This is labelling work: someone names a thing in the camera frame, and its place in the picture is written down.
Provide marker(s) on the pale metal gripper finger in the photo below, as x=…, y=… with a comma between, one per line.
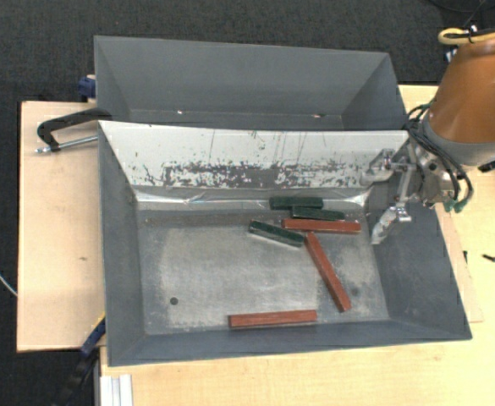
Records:
x=384, y=224
x=378, y=171

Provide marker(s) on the red-brown flat block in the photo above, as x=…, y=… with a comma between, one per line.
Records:
x=321, y=225
x=272, y=319
x=327, y=271

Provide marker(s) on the dark green flat block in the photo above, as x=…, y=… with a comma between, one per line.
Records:
x=276, y=233
x=319, y=214
x=295, y=202

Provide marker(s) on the small black screw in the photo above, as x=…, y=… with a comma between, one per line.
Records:
x=490, y=259

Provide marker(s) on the grey metal bin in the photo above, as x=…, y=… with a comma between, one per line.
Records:
x=213, y=269

